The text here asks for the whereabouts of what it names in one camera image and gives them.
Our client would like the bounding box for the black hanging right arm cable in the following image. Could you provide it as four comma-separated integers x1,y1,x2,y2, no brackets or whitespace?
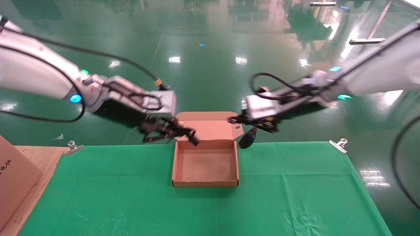
390,115,420,210

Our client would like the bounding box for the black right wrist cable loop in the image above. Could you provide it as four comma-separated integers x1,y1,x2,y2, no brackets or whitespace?
250,72,317,100

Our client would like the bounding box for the brown carton with black print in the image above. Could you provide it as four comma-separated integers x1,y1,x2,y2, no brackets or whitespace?
0,135,44,230

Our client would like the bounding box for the green table cloth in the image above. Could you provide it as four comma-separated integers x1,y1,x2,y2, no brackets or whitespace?
18,142,392,236

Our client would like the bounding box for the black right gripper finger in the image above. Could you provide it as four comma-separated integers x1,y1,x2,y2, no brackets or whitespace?
238,128,258,149
229,116,250,126

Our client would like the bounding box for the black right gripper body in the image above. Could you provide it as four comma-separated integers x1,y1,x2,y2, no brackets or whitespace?
241,115,279,133

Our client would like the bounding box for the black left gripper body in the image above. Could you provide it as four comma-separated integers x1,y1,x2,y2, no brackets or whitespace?
141,115,180,135

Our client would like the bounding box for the silver metal binder clip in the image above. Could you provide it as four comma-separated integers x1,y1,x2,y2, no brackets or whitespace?
63,141,84,157
329,138,348,154

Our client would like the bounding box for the open brown cardboard box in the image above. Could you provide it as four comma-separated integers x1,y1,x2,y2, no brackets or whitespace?
172,111,244,188

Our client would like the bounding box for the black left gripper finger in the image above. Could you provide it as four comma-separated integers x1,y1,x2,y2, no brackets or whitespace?
142,130,176,144
176,126,200,147

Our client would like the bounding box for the short black left wrist cable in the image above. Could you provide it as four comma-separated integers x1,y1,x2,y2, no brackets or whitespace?
103,82,163,111

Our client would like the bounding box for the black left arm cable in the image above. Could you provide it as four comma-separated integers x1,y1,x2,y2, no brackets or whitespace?
0,44,86,123
0,26,169,90

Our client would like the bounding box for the white table leg with foot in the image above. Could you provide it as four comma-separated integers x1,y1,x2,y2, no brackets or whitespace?
348,0,393,45

